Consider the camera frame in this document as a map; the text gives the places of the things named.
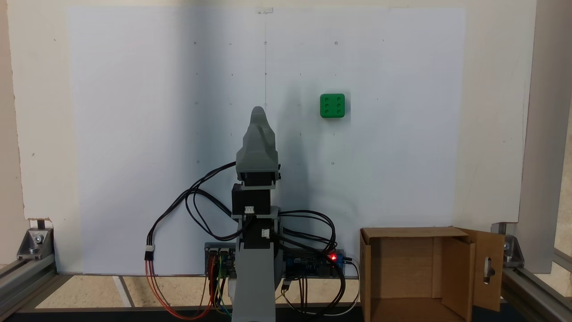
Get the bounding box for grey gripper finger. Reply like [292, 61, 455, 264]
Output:
[243, 122, 276, 150]
[251, 106, 269, 127]

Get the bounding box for green dice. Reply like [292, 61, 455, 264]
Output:
[320, 93, 346, 119]

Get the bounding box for circuit board with blue terminal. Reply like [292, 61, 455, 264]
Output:
[284, 249, 347, 279]

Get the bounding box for white paper sheet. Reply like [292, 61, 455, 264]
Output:
[67, 6, 467, 275]

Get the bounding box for brown cardboard box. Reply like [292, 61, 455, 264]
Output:
[359, 226, 506, 322]

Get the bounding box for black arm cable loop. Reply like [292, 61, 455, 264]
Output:
[185, 161, 251, 241]
[277, 209, 348, 316]

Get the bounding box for circuit board with jumper wires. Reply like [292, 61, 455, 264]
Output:
[204, 242, 237, 276]

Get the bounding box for green jumper wire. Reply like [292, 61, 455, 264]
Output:
[216, 257, 233, 319]

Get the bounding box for orange wire bundle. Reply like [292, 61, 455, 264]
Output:
[144, 258, 219, 321]

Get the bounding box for long black cable, white connector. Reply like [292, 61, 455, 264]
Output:
[145, 188, 237, 261]

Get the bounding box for metal corner bracket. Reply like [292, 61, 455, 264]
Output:
[17, 227, 55, 261]
[502, 234, 525, 269]

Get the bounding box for aluminium frame rail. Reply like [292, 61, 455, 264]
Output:
[0, 253, 58, 316]
[500, 266, 572, 322]

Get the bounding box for aluminium frame post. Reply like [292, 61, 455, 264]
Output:
[517, 0, 572, 274]

